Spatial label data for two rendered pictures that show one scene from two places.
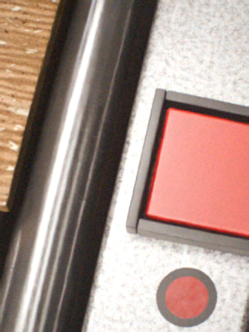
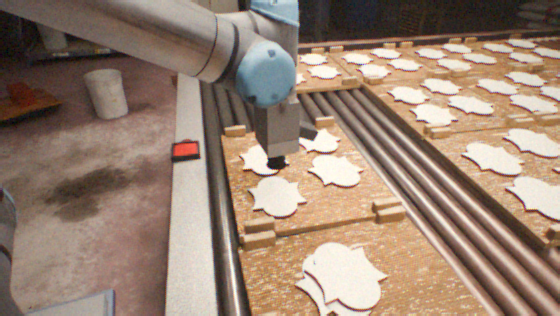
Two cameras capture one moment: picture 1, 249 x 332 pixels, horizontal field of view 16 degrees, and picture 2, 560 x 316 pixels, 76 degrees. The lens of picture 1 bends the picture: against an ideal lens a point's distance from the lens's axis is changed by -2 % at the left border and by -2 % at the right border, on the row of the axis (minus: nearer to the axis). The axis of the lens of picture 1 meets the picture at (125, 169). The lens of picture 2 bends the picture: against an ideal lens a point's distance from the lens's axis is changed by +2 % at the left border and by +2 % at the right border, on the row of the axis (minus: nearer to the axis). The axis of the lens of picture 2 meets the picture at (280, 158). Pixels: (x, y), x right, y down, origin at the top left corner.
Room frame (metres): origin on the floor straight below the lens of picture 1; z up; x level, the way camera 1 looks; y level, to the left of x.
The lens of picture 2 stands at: (0.94, -0.27, 1.43)
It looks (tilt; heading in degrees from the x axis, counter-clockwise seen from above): 33 degrees down; 147
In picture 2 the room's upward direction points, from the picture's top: straight up
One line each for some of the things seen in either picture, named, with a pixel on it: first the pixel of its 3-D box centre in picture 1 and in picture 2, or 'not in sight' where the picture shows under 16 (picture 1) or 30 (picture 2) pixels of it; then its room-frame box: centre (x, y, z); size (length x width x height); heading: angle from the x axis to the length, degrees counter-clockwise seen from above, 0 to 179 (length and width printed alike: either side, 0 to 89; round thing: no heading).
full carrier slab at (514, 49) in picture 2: not in sight; (522, 51); (0.16, 1.59, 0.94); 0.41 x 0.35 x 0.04; 161
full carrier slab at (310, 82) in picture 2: not in sight; (301, 68); (-0.22, 0.58, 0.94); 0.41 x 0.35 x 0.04; 160
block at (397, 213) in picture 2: not in sight; (390, 214); (0.62, 0.20, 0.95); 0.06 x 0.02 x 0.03; 72
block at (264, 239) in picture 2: not in sight; (259, 240); (0.54, -0.05, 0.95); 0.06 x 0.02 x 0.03; 72
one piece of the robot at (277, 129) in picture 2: not in sight; (287, 117); (0.44, 0.07, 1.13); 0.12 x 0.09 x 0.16; 78
